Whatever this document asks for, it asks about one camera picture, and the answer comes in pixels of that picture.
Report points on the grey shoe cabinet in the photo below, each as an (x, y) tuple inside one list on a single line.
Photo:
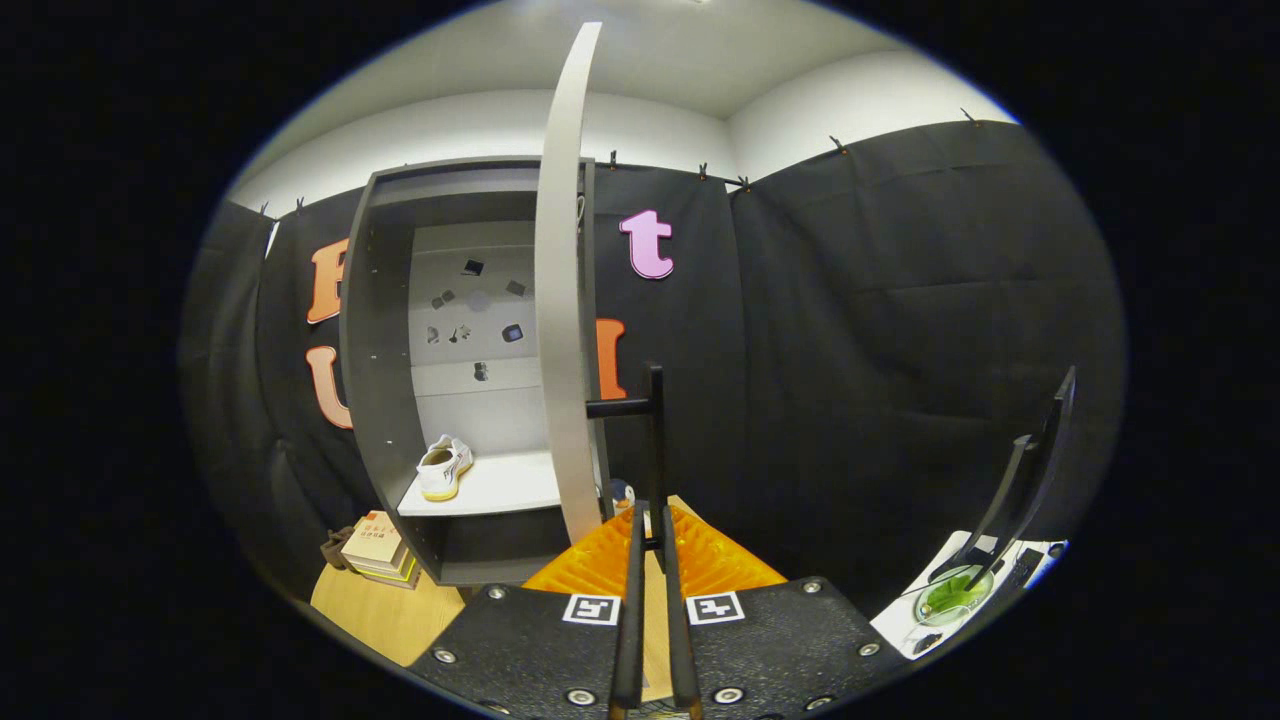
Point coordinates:
[(375, 350)]

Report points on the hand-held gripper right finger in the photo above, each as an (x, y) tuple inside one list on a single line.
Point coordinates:
[(678, 630)]

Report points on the white canvas shoe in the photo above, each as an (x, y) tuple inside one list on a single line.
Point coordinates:
[(445, 470)]

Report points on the penguin plush toy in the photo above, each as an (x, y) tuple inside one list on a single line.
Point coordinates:
[(622, 492)]

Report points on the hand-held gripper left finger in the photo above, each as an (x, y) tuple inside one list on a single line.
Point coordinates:
[(630, 620)]

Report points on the black backdrop cloth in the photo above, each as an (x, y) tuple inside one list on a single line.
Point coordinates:
[(850, 350)]

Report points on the beige shoe cabinet door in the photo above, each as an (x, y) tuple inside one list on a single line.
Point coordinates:
[(560, 300)]

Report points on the black stand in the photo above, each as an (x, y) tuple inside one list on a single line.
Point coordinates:
[(1040, 460)]

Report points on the tan cover book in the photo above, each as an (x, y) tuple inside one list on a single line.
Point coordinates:
[(372, 540)]

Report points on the white side table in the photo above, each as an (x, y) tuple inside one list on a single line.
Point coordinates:
[(1045, 550)]

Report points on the dark brown object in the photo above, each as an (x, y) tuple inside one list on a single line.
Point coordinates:
[(333, 550)]

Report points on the yellow edged book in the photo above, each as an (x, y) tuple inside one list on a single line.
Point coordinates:
[(395, 575)]

